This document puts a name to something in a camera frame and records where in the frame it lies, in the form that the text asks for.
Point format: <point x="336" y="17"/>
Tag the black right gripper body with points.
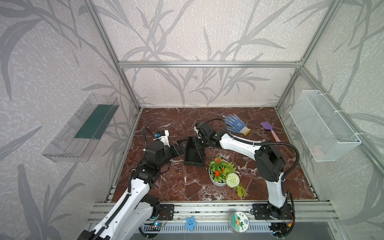
<point x="202" y="133"/>

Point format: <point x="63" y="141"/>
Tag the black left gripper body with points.
<point x="174" y="148"/>

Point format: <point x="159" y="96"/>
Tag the black plastic bin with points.
<point x="195" y="153"/>

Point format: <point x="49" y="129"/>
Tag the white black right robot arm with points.
<point x="269" y="161"/>

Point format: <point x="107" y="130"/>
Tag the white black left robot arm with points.
<point x="136" y="206"/>

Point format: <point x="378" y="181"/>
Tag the blue dotted work glove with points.
<point x="236" y="125"/>

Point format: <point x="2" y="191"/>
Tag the potted artificial flower plant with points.
<point x="223" y="173"/>

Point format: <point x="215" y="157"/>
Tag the purple pink silicone spatula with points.
<point x="269" y="127"/>

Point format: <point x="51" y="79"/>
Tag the blue star sticker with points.
<point x="190" y="223"/>

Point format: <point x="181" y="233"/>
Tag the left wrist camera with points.
<point x="162" y="139"/>

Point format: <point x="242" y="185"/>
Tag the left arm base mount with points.
<point x="163" y="212"/>

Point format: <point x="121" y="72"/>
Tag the aluminium front rail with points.
<point x="204" y="212"/>

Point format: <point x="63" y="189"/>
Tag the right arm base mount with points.
<point x="270" y="212"/>

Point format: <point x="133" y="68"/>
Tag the clear plastic wall shelf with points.
<point x="78" y="139"/>

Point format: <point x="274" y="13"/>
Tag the white wire mesh basket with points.
<point x="326" y="133"/>

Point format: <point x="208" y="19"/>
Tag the aluminium frame post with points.
<point x="324" y="24"/>

